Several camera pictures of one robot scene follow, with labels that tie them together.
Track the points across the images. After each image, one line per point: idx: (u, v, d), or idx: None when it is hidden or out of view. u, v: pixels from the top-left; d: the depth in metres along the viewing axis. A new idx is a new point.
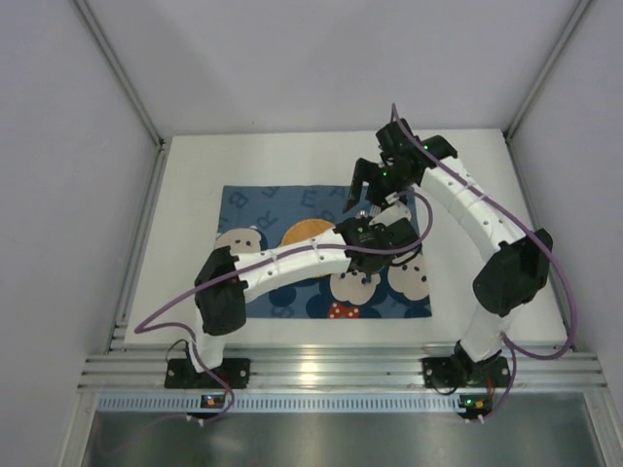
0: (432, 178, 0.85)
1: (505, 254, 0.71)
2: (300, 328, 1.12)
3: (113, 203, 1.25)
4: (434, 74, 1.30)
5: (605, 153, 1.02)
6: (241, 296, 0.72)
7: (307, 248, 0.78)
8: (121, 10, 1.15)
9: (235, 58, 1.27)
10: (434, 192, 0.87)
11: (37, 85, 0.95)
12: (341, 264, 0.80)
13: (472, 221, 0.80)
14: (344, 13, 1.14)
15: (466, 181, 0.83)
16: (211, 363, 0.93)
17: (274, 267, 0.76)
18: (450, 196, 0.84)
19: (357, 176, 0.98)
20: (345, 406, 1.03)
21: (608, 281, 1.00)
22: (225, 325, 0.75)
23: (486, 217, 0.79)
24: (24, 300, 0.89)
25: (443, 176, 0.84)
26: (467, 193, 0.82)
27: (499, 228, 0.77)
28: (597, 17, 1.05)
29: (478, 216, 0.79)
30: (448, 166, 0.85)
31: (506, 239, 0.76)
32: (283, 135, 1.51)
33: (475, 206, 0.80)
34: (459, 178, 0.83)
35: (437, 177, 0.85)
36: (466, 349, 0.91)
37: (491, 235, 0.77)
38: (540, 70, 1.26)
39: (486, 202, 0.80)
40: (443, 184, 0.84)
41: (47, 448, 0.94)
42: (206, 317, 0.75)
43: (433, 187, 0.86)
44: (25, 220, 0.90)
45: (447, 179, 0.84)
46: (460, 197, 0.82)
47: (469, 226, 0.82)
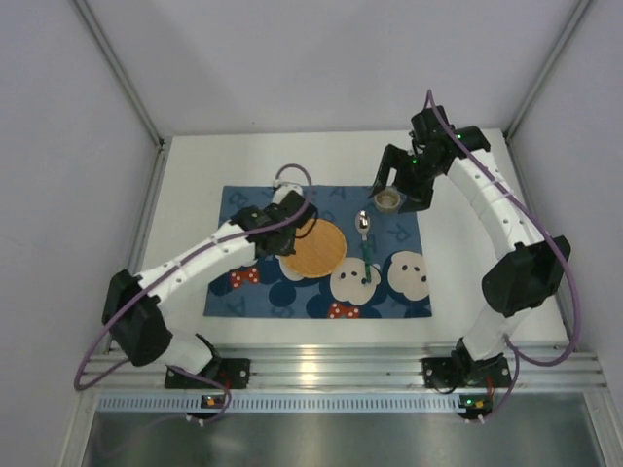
0: (460, 168, 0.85)
1: (518, 255, 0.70)
2: (301, 328, 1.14)
3: (113, 203, 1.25)
4: (433, 74, 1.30)
5: (606, 152, 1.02)
6: (156, 310, 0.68)
7: (208, 246, 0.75)
8: (121, 10, 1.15)
9: (234, 59, 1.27)
10: (462, 182, 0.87)
11: (38, 85, 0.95)
12: (246, 250, 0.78)
13: (493, 217, 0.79)
14: (344, 13, 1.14)
15: (494, 177, 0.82)
16: (193, 369, 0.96)
17: (181, 273, 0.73)
18: (475, 189, 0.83)
19: (385, 159, 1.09)
20: (344, 406, 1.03)
21: (608, 281, 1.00)
22: (151, 346, 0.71)
23: (506, 216, 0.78)
24: (25, 299, 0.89)
25: (471, 168, 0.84)
26: (493, 189, 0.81)
27: (519, 229, 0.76)
28: (596, 17, 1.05)
29: (499, 213, 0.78)
30: (477, 159, 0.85)
31: (523, 241, 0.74)
32: (283, 135, 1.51)
33: (498, 203, 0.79)
34: (488, 173, 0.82)
35: (465, 168, 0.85)
36: (469, 345, 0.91)
37: (507, 234, 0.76)
38: (540, 70, 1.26)
39: (509, 200, 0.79)
40: (470, 176, 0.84)
41: (46, 448, 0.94)
42: (128, 348, 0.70)
43: (461, 177, 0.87)
44: (26, 220, 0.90)
45: (474, 171, 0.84)
46: (485, 193, 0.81)
47: (489, 222, 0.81)
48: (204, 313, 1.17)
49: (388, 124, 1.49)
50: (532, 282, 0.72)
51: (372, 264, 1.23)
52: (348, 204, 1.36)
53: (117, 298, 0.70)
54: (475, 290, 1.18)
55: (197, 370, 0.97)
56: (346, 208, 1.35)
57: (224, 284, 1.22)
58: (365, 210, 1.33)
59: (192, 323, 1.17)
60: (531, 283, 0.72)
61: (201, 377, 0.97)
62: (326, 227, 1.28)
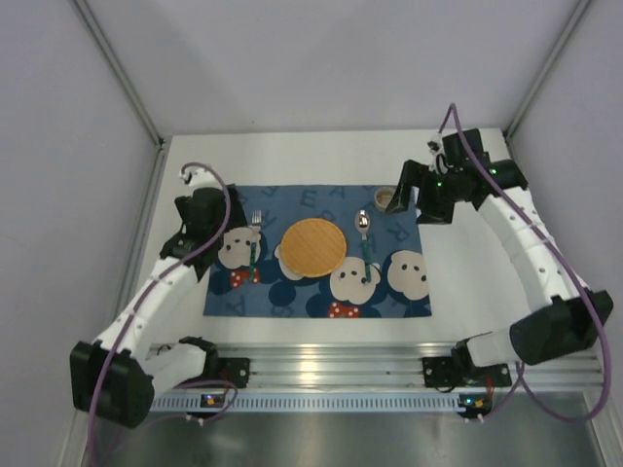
0: (494, 206, 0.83)
1: (556, 310, 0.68)
2: (301, 327, 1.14)
3: (114, 203, 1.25)
4: (433, 73, 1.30)
5: (605, 154, 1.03)
6: (129, 364, 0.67)
7: (154, 284, 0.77)
8: (121, 12, 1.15)
9: (233, 58, 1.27)
10: (494, 221, 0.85)
11: (38, 88, 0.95)
12: (187, 274, 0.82)
13: (529, 264, 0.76)
14: (344, 13, 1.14)
15: (531, 220, 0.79)
16: (195, 373, 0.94)
17: (140, 320, 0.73)
18: (508, 230, 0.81)
19: (405, 176, 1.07)
20: (345, 406, 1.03)
21: (607, 282, 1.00)
22: (138, 403, 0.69)
23: (542, 264, 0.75)
24: (24, 301, 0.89)
25: (505, 208, 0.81)
26: (529, 233, 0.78)
27: (556, 279, 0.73)
28: (596, 17, 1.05)
29: (534, 259, 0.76)
30: (511, 199, 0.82)
31: (560, 294, 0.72)
32: (282, 135, 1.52)
33: (533, 249, 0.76)
34: (524, 215, 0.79)
35: (499, 207, 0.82)
36: (470, 345, 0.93)
37: (542, 285, 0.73)
38: (539, 71, 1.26)
39: (545, 247, 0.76)
40: (504, 216, 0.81)
41: (46, 447, 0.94)
42: (118, 413, 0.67)
43: (494, 218, 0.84)
44: (25, 221, 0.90)
45: (509, 212, 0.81)
46: (520, 235, 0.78)
47: (522, 266, 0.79)
48: (204, 312, 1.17)
49: (387, 123, 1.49)
50: (567, 337, 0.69)
51: (372, 263, 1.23)
52: (348, 204, 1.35)
53: (87, 367, 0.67)
54: (477, 289, 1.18)
55: (199, 373, 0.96)
56: (346, 208, 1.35)
57: (224, 284, 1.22)
58: (365, 210, 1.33)
59: (192, 323, 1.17)
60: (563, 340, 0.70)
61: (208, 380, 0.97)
62: (325, 227, 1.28)
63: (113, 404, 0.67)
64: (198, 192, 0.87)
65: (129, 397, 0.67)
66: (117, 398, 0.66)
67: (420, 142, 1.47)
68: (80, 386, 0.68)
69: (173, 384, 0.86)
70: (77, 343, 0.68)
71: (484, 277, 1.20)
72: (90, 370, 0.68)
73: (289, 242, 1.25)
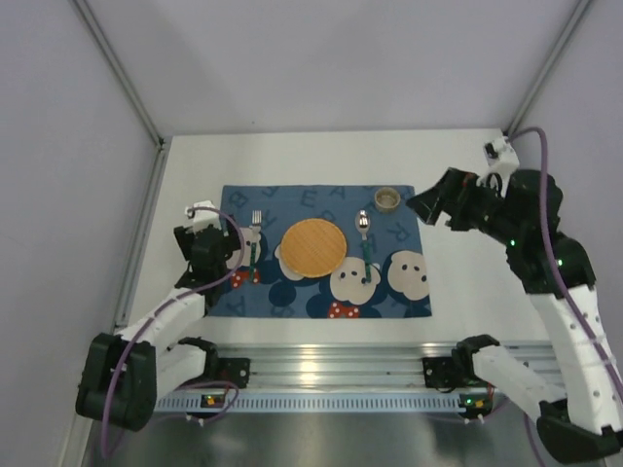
0: (550, 305, 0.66)
1: (605, 442, 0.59)
2: (301, 328, 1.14)
3: (114, 203, 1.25)
4: (433, 74, 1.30)
5: (605, 155, 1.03)
6: (151, 351, 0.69)
7: (171, 302, 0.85)
8: (121, 12, 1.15)
9: (233, 58, 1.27)
10: (544, 312, 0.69)
11: (38, 88, 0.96)
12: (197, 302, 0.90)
13: (582, 381, 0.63)
14: (344, 13, 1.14)
15: (595, 334, 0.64)
16: (195, 373, 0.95)
17: (159, 324, 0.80)
18: (564, 337, 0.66)
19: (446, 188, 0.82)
20: (346, 406, 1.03)
21: (608, 282, 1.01)
22: (145, 400, 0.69)
23: (598, 386, 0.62)
24: (25, 301, 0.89)
25: (566, 312, 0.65)
26: (590, 348, 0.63)
27: (609, 408, 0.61)
28: (596, 17, 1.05)
29: (590, 380, 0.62)
30: (576, 303, 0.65)
31: (610, 423, 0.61)
32: (282, 135, 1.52)
33: (591, 370, 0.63)
34: (589, 326, 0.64)
35: (560, 309, 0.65)
36: (475, 358, 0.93)
37: (594, 409, 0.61)
38: (539, 71, 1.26)
39: (605, 370, 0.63)
40: (564, 322, 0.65)
41: (47, 448, 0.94)
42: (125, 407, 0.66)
43: (544, 314, 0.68)
44: (26, 220, 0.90)
45: (570, 318, 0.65)
46: (579, 350, 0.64)
47: (568, 375, 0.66)
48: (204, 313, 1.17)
49: (387, 124, 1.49)
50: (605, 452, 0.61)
51: (372, 264, 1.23)
52: (348, 204, 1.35)
53: (105, 356, 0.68)
54: (477, 290, 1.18)
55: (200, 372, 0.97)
56: (346, 208, 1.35)
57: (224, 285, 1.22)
58: (365, 210, 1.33)
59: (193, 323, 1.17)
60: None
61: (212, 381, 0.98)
62: (326, 228, 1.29)
63: (123, 396, 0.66)
64: (208, 229, 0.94)
65: (141, 389, 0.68)
66: (129, 390, 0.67)
67: (421, 142, 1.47)
68: (91, 380, 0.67)
69: (176, 385, 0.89)
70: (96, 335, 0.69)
71: (484, 278, 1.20)
72: (106, 362, 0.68)
73: (289, 242, 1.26)
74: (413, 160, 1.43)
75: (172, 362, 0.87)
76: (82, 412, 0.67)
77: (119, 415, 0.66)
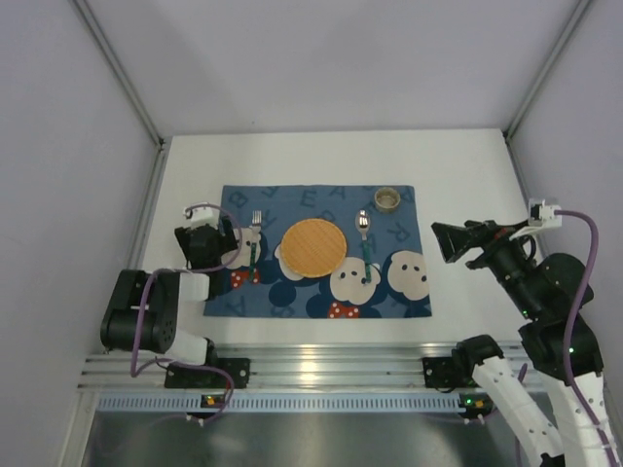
0: (558, 388, 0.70)
1: None
2: (301, 328, 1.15)
3: (114, 204, 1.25)
4: (433, 75, 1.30)
5: (606, 155, 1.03)
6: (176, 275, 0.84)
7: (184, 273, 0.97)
8: (121, 13, 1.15)
9: (233, 59, 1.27)
10: (550, 391, 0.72)
11: (38, 88, 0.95)
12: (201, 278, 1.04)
13: (581, 462, 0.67)
14: (344, 14, 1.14)
15: (599, 419, 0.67)
16: (196, 360, 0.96)
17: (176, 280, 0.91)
18: (568, 418, 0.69)
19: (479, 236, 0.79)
20: (345, 406, 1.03)
21: (608, 282, 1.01)
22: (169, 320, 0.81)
23: None
24: (25, 302, 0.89)
25: (571, 398, 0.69)
26: (592, 431, 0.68)
27: None
28: (595, 18, 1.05)
29: (590, 463, 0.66)
30: (582, 388, 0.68)
31: None
32: (282, 135, 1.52)
33: (592, 452, 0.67)
34: (593, 413, 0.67)
35: (566, 394, 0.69)
36: (475, 370, 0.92)
37: None
38: (538, 71, 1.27)
39: (605, 451, 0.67)
40: (568, 406, 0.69)
41: (47, 449, 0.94)
42: (154, 320, 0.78)
43: (555, 391, 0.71)
44: (25, 220, 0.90)
45: (575, 403, 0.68)
46: (581, 434, 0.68)
47: (568, 451, 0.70)
48: (204, 313, 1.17)
49: (387, 123, 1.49)
50: None
51: (372, 264, 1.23)
52: (348, 204, 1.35)
53: (134, 280, 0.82)
54: (477, 290, 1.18)
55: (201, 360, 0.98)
56: (346, 208, 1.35)
57: (224, 284, 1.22)
58: (365, 210, 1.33)
59: (193, 323, 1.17)
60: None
61: (209, 367, 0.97)
62: (327, 228, 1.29)
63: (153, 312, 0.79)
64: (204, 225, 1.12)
65: (168, 306, 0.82)
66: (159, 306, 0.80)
67: (421, 142, 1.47)
68: (119, 303, 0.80)
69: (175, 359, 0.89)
70: (122, 270, 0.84)
71: (484, 278, 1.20)
72: (134, 288, 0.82)
73: (290, 242, 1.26)
74: (413, 160, 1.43)
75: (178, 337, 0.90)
76: (108, 330, 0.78)
77: (149, 330, 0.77)
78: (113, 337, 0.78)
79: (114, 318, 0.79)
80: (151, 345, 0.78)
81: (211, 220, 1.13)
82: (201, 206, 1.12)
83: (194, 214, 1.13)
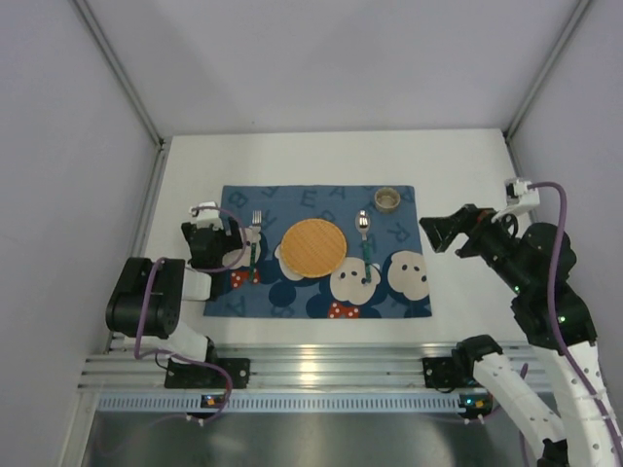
0: (552, 359, 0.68)
1: None
2: (301, 328, 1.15)
3: (114, 203, 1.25)
4: (433, 75, 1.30)
5: (606, 155, 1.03)
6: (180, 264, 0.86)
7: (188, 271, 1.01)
8: (121, 13, 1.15)
9: (233, 59, 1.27)
10: (545, 365, 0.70)
11: (38, 88, 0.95)
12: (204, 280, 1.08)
13: (580, 436, 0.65)
14: (344, 13, 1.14)
15: (596, 389, 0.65)
16: (198, 357, 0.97)
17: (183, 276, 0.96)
18: (565, 391, 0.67)
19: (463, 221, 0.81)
20: (345, 406, 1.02)
21: (608, 282, 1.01)
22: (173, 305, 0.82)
23: (598, 442, 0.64)
24: (25, 302, 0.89)
25: (567, 369, 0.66)
26: (590, 402, 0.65)
27: (607, 460, 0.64)
28: (596, 18, 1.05)
29: (590, 436, 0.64)
30: (576, 358, 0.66)
31: None
32: (282, 135, 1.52)
33: (591, 424, 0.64)
34: (589, 382, 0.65)
35: (561, 365, 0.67)
36: (476, 366, 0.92)
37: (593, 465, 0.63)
38: (538, 72, 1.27)
39: (605, 422, 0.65)
40: (564, 377, 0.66)
41: (47, 448, 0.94)
42: (159, 303, 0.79)
43: (548, 365, 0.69)
44: (26, 220, 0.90)
45: (570, 374, 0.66)
46: (579, 406, 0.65)
47: (568, 426, 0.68)
48: (204, 313, 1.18)
49: (387, 123, 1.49)
50: None
51: (372, 264, 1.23)
52: (348, 204, 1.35)
53: (139, 269, 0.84)
54: (477, 290, 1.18)
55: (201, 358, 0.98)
56: (346, 208, 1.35)
57: (224, 285, 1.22)
58: (365, 210, 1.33)
59: (193, 324, 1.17)
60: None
61: (210, 364, 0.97)
62: (327, 228, 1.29)
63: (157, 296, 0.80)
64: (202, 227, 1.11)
65: (173, 291, 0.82)
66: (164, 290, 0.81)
67: (421, 142, 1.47)
68: (124, 288, 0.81)
69: (181, 357, 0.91)
70: (128, 260, 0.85)
71: (483, 278, 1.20)
72: (139, 275, 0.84)
73: (290, 242, 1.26)
74: (413, 160, 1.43)
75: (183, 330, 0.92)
76: (113, 313, 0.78)
77: (153, 311, 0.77)
78: (117, 318, 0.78)
79: (119, 303, 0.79)
80: (156, 330, 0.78)
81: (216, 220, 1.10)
82: (208, 206, 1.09)
83: (200, 213, 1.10)
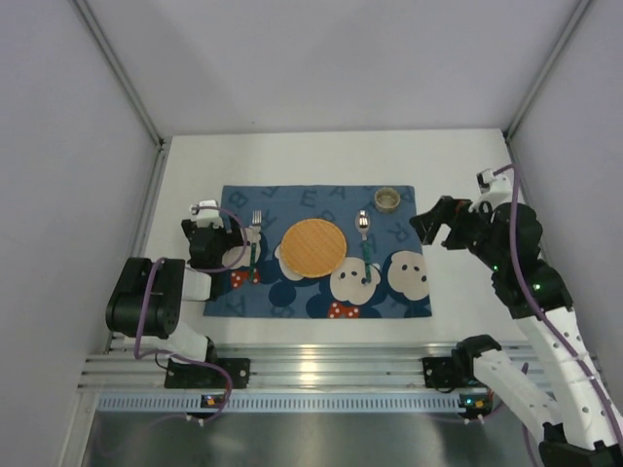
0: (533, 328, 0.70)
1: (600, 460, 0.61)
2: (301, 328, 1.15)
3: (114, 203, 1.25)
4: (433, 75, 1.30)
5: (606, 155, 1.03)
6: (179, 264, 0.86)
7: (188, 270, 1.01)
8: (122, 13, 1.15)
9: (234, 59, 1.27)
10: (530, 338, 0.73)
11: (38, 88, 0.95)
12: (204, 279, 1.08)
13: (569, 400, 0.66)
14: (344, 13, 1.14)
15: (577, 351, 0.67)
16: (198, 357, 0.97)
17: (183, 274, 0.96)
18: (549, 358, 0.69)
19: (439, 212, 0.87)
20: (345, 406, 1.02)
21: (607, 282, 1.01)
22: (172, 305, 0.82)
23: (586, 404, 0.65)
24: (25, 302, 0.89)
25: (548, 335, 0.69)
26: (572, 365, 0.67)
27: (600, 423, 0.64)
28: (596, 18, 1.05)
29: (578, 399, 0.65)
30: (556, 324, 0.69)
31: (603, 440, 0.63)
32: (282, 135, 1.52)
33: (577, 386, 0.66)
34: (570, 344, 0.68)
35: (541, 332, 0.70)
36: (475, 363, 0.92)
37: (585, 428, 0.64)
38: (538, 72, 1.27)
39: (592, 383, 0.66)
40: (545, 342, 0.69)
41: (47, 448, 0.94)
42: (158, 303, 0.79)
43: (531, 336, 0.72)
44: (26, 220, 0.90)
45: (552, 339, 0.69)
46: (564, 370, 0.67)
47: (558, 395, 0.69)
48: (204, 313, 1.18)
49: (387, 123, 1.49)
50: None
51: (372, 264, 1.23)
52: (348, 204, 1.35)
53: (139, 269, 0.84)
54: (477, 290, 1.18)
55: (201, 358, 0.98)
56: (347, 208, 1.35)
57: (224, 284, 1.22)
58: (365, 210, 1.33)
59: (193, 324, 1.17)
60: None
61: (210, 364, 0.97)
62: (327, 228, 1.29)
63: (157, 296, 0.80)
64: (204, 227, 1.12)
65: (173, 292, 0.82)
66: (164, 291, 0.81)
67: (421, 142, 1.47)
68: (124, 289, 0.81)
69: (181, 357, 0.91)
70: (128, 261, 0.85)
71: (483, 278, 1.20)
72: (138, 275, 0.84)
73: (290, 242, 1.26)
74: (412, 160, 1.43)
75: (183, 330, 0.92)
76: (112, 313, 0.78)
77: (153, 312, 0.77)
78: (117, 320, 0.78)
79: (119, 304, 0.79)
80: (156, 331, 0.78)
81: (216, 219, 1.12)
82: (208, 205, 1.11)
83: (201, 212, 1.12)
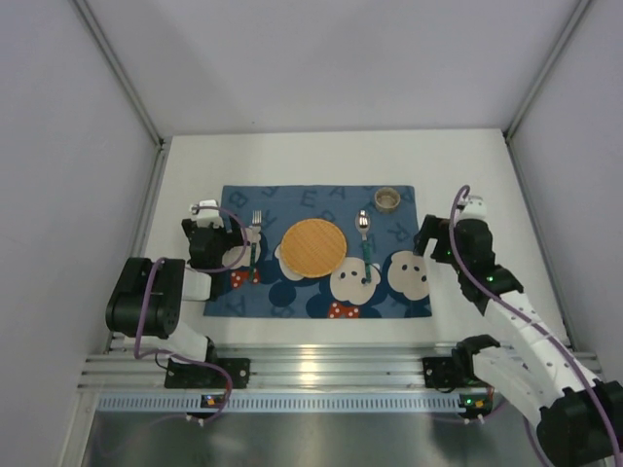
0: (494, 309, 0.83)
1: (568, 404, 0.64)
2: (301, 328, 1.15)
3: (114, 203, 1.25)
4: (433, 75, 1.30)
5: (606, 154, 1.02)
6: (178, 264, 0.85)
7: (189, 270, 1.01)
8: (121, 13, 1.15)
9: (233, 59, 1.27)
10: (497, 324, 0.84)
11: (37, 88, 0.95)
12: (205, 279, 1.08)
13: (534, 358, 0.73)
14: (344, 13, 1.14)
15: (531, 317, 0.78)
16: (198, 357, 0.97)
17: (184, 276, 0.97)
18: (512, 331, 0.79)
19: (426, 229, 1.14)
20: (346, 406, 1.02)
21: (607, 281, 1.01)
22: (173, 306, 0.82)
23: (549, 358, 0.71)
24: (25, 301, 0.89)
25: (504, 311, 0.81)
26: (531, 330, 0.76)
27: (566, 373, 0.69)
28: (596, 18, 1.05)
29: (541, 355, 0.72)
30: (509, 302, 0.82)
31: (571, 386, 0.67)
32: (283, 135, 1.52)
33: (538, 345, 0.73)
34: (524, 313, 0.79)
35: (499, 310, 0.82)
36: (475, 360, 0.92)
37: (553, 379, 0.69)
38: (539, 71, 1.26)
39: (551, 341, 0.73)
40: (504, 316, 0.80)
41: (46, 448, 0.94)
42: (158, 304, 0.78)
43: (497, 321, 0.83)
44: (25, 220, 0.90)
45: (509, 313, 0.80)
46: (523, 334, 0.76)
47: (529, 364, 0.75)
48: (203, 313, 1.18)
49: (387, 123, 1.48)
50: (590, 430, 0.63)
51: (372, 264, 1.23)
52: (348, 204, 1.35)
53: (139, 270, 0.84)
54: None
55: (201, 357, 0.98)
56: (346, 208, 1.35)
57: (225, 284, 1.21)
58: (365, 210, 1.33)
59: (193, 324, 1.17)
60: (593, 445, 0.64)
61: (210, 364, 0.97)
62: (328, 229, 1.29)
63: (157, 297, 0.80)
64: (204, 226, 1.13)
65: (173, 292, 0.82)
66: (163, 291, 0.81)
67: (420, 142, 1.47)
68: (124, 290, 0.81)
69: (181, 357, 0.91)
70: (127, 261, 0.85)
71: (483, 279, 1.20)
72: (138, 276, 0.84)
73: (290, 242, 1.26)
74: (412, 160, 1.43)
75: (183, 329, 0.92)
76: (112, 314, 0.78)
77: (152, 315, 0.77)
78: (117, 321, 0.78)
79: (119, 305, 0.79)
80: (156, 331, 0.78)
81: (216, 219, 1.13)
82: (208, 205, 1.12)
83: (201, 211, 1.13)
